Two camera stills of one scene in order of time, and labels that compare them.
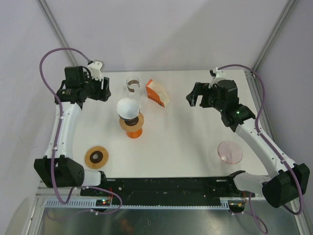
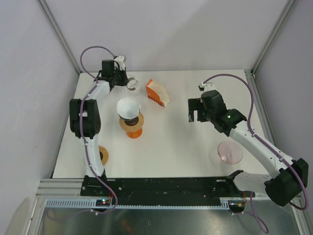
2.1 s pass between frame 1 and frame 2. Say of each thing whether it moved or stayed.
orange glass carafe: stayed
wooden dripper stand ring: stayed
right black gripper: moved
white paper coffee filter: stayed
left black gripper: moved
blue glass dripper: stayed
